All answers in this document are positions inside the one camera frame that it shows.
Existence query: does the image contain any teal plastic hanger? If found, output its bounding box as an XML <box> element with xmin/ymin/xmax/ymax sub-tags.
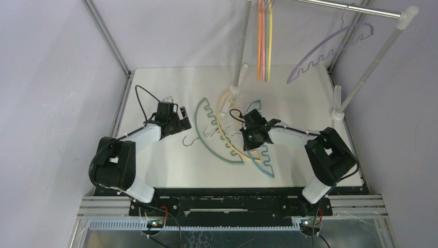
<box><xmin>239</xmin><ymin>100</ymin><xmax>275</xmax><ymax>179</ymax></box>

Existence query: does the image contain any orange plastic hanger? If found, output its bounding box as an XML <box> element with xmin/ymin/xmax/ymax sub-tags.
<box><xmin>257</xmin><ymin>0</ymin><xmax>262</xmax><ymax>80</ymax></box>

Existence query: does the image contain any purple plastic hanger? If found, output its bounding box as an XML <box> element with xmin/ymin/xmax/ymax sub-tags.
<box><xmin>286</xmin><ymin>13</ymin><xmax>374</xmax><ymax>84</ymax></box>

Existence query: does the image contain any pink plastic hanger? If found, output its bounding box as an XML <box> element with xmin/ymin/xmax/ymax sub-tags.
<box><xmin>260</xmin><ymin>1</ymin><xmax>266</xmax><ymax>82</ymax></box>

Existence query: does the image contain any light green plastic hanger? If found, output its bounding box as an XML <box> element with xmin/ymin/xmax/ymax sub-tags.
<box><xmin>263</xmin><ymin>1</ymin><xmax>269</xmax><ymax>82</ymax></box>

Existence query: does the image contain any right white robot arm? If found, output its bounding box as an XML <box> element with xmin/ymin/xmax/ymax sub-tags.
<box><xmin>236</xmin><ymin>109</ymin><xmax>359</xmax><ymax>215</ymax></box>

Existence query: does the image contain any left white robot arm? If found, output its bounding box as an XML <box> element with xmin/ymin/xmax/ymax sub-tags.
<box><xmin>88</xmin><ymin>101</ymin><xmax>192</xmax><ymax>215</ymax></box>

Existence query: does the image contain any pale yellow plastic hanger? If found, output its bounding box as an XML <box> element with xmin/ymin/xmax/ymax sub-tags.
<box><xmin>213</xmin><ymin>90</ymin><xmax>263</xmax><ymax>164</ymax></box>

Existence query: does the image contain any left small circuit board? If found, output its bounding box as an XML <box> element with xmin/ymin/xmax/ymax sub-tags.
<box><xmin>147</xmin><ymin>220</ymin><xmax>164</xmax><ymax>229</ymax></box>

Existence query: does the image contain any small circuit board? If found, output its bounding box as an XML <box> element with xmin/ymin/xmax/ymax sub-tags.
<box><xmin>300</xmin><ymin>221</ymin><xmax>315</xmax><ymax>229</ymax></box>
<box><xmin>147</xmin><ymin>220</ymin><xmax>164</xmax><ymax>229</ymax></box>

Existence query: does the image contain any right small circuit board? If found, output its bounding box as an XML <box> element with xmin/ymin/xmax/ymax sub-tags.
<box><xmin>300</xmin><ymin>221</ymin><xmax>315</xmax><ymax>229</ymax></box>

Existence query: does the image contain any chrome clothes rack bar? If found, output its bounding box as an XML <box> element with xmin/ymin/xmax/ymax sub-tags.
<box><xmin>297</xmin><ymin>0</ymin><xmax>402</xmax><ymax>20</ymax></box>

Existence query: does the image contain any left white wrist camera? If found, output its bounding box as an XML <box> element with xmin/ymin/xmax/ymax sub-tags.
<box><xmin>163</xmin><ymin>96</ymin><xmax>174</xmax><ymax>103</ymax></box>

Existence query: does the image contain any white clothes rack left post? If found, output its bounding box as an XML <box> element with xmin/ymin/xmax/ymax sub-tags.
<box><xmin>229</xmin><ymin>0</ymin><xmax>252</xmax><ymax>96</ymax></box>

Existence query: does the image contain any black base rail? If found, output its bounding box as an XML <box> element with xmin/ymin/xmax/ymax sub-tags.
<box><xmin>93</xmin><ymin>186</ymin><xmax>371</xmax><ymax>228</ymax></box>

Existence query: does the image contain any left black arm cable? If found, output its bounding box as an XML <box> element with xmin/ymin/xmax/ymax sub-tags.
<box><xmin>89</xmin><ymin>85</ymin><xmax>165</xmax><ymax>187</ymax></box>

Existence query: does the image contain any left aluminium frame profile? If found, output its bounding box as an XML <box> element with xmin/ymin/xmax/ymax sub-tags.
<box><xmin>68</xmin><ymin>0</ymin><xmax>134</xmax><ymax>247</ymax></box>

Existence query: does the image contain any aluminium frame profile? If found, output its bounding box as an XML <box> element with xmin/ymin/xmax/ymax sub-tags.
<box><xmin>327</xmin><ymin>1</ymin><xmax>397</xmax><ymax>247</ymax></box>
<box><xmin>68</xmin><ymin>0</ymin><xmax>134</xmax><ymax>247</ymax></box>

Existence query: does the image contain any white slotted cable duct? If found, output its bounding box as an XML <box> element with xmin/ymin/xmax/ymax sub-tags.
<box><xmin>88</xmin><ymin>218</ymin><xmax>302</xmax><ymax>231</ymax></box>

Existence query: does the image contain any right aluminium frame profile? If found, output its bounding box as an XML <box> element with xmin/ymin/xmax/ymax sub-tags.
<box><xmin>327</xmin><ymin>1</ymin><xmax>397</xmax><ymax>247</ymax></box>

